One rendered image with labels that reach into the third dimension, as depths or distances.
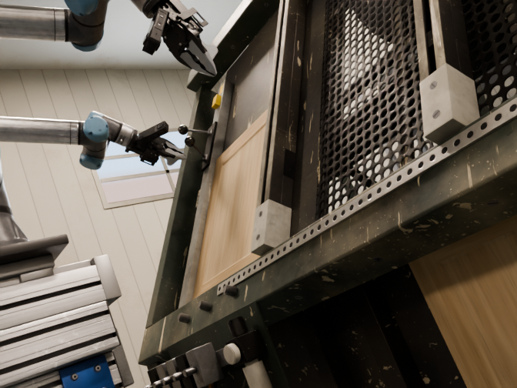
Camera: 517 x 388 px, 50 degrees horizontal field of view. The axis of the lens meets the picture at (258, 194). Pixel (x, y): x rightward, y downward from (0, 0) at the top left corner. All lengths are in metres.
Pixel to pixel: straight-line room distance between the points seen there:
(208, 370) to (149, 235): 4.02
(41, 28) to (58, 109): 4.29
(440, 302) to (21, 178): 4.37
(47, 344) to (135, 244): 4.20
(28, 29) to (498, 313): 1.16
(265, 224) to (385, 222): 0.41
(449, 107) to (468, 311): 0.46
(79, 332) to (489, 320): 0.79
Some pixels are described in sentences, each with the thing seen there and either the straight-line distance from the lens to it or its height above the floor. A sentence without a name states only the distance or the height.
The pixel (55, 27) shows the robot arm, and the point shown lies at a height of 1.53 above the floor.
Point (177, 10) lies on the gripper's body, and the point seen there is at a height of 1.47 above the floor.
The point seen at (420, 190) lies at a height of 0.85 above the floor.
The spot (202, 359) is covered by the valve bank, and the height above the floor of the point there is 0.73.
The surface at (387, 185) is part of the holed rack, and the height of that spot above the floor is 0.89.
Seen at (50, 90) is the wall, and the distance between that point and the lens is 5.76.
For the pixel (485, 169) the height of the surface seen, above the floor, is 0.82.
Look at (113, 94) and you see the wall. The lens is 5.98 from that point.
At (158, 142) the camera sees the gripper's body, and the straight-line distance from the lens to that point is 1.97.
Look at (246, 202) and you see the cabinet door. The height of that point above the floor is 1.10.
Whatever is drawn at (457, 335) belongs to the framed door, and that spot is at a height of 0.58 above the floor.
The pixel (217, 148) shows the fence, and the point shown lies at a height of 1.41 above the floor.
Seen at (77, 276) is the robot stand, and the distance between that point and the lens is 1.12.
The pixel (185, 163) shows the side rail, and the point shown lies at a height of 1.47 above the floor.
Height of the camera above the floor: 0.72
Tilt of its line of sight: 14 degrees up
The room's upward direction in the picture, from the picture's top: 23 degrees counter-clockwise
